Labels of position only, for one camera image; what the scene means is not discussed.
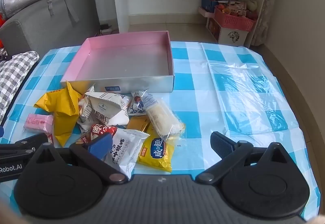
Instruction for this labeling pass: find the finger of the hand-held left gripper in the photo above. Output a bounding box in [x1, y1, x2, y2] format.
[0, 135, 49, 158]

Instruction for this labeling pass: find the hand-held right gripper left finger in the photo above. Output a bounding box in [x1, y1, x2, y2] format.
[33, 133, 129, 185]

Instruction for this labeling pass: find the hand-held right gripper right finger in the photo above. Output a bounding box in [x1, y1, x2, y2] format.
[196, 132, 295, 185]

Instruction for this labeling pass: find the white packet with cartoon face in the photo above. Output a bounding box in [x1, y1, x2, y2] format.
[105, 127, 151, 180]

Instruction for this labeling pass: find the pink snack packet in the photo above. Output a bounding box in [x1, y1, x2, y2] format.
[23, 113, 54, 133]

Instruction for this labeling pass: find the large yellow snack packet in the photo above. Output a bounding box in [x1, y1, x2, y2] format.
[34, 81, 83, 147]

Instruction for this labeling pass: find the small white blue snack packet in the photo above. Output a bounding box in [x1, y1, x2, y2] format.
[127, 90, 149, 116]

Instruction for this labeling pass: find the yellow packet with blue label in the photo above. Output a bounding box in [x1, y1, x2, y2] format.
[137, 122, 176, 173]

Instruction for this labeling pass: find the pink cardboard box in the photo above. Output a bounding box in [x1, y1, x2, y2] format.
[60, 31, 176, 94]

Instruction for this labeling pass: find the crinkled white snack packet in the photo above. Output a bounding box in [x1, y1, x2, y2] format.
[77, 97, 97, 134]

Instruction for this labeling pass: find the white snack packet blue logo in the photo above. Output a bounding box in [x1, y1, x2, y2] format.
[84, 91, 131, 126]

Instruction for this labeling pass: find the small orange snack packet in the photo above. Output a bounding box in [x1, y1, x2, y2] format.
[126, 115, 150, 131]

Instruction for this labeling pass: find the blue checkered tablecloth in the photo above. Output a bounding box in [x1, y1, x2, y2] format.
[0, 41, 322, 217]

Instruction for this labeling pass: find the clear plastic sheet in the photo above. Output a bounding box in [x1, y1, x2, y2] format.
[203, 43, 302, 135]

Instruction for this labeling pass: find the grey checkered cloth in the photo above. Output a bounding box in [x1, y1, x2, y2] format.
[0, 51, 40, 123]

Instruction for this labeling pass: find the clear wrapped white roll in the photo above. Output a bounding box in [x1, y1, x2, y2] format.
[142, 94, 186, 141]

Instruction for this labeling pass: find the white printed storage box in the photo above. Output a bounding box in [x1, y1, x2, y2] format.
[207, 17, 249, 48]

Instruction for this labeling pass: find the grey sofa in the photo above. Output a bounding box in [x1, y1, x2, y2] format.
[0, 0, 101, 57]

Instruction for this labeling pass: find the large pink basket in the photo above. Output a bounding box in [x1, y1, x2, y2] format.
[214, 5, 257, 32]

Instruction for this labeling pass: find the printed toy box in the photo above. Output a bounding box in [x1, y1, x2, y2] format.
[227, 0, 247, 16]

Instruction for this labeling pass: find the blue box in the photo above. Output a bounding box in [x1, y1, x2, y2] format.
[201, 0, 219, 12]

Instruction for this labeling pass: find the pale green plush toy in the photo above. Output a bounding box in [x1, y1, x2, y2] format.
[237, 0, 257, 10]

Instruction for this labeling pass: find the white shelf unit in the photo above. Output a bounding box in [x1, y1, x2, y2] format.
[110, 0, 280, 44]

